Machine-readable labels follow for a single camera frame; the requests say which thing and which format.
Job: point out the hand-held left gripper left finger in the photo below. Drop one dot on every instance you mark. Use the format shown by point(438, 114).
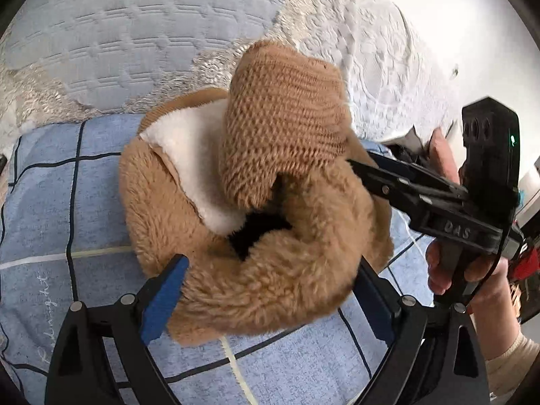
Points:
point(166, 295)

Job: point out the red object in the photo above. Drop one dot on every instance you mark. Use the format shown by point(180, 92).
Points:
point(529, 263)

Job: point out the person's right forearm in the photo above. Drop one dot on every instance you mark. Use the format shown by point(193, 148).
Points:
point(506, 346)

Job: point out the white embossed pillow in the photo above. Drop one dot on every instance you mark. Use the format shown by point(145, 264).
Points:
point(379, 50)

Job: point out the blue checked bed sheet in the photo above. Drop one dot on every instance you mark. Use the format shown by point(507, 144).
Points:
point(63, 219)

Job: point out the blue quilted lace-trimmed pillow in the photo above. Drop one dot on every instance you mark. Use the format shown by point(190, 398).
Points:
point(126, 29)

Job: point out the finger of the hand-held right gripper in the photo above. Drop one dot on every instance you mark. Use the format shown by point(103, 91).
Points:
point(405, 168)
point(392, 187)

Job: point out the person's right hand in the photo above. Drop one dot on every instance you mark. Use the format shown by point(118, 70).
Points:
point(447, 274)

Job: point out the brown fuzzy knit jacket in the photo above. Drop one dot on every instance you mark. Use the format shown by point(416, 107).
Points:
point(261, 287)

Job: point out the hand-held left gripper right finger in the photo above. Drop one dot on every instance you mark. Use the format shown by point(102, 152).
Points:
point(373, 299)

